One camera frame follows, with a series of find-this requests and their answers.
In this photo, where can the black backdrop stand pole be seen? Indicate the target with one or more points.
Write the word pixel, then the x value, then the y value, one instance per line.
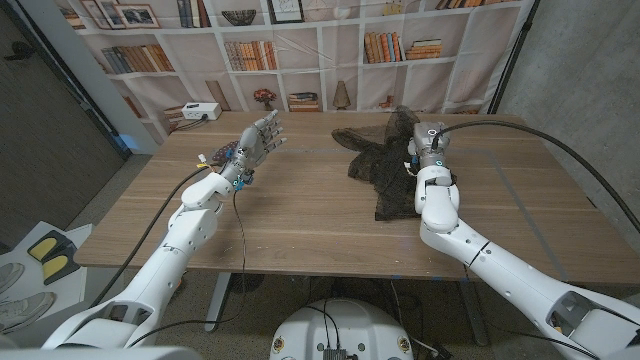
pixel 510 60

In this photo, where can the white floor board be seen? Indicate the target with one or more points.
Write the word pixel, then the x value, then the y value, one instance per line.
pixel 75 290

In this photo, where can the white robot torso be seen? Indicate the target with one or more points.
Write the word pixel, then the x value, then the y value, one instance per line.
pixel 345 325

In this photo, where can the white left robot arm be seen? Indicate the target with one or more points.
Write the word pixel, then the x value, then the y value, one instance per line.
pixel 165 260

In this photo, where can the printed bookshelf backdrop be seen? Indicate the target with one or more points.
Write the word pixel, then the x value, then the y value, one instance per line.
pixel 340 65

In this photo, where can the dark purple bumpy object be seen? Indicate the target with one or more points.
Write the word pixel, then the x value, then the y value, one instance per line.
pixel 222 152

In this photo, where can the grey sneaker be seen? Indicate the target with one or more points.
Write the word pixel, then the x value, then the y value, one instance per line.
pixel 25 310

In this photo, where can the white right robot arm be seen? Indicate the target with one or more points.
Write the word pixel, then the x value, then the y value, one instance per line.
pixel 490 260

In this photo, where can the black and yellow pad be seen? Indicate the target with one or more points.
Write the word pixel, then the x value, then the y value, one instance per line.
pixel 44 247
pixel 56 267

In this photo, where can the grey torso connector box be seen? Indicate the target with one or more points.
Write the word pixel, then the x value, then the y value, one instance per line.
pixel 334 354

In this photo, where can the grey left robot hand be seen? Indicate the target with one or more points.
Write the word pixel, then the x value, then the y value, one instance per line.
pixel 252 145

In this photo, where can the white table leg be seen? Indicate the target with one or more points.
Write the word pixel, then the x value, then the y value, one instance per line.
pixel 218 300

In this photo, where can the white power strip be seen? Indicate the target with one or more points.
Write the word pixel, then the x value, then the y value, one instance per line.
pixel 201 110

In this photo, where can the black mesh netting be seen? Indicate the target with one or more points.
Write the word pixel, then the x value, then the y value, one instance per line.
pixel 390 170

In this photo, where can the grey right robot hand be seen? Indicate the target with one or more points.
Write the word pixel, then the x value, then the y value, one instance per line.
pixel 430 139

